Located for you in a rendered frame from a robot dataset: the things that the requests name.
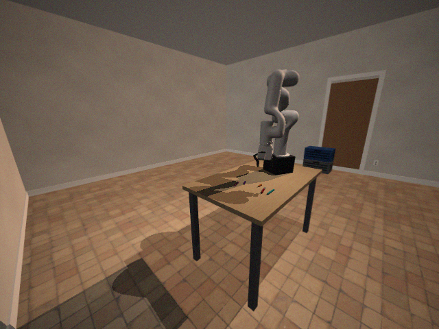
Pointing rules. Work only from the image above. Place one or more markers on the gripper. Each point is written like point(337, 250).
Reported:
point(268, 154)

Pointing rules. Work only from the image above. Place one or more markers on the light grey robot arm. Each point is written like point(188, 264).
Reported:
point(277, 99)

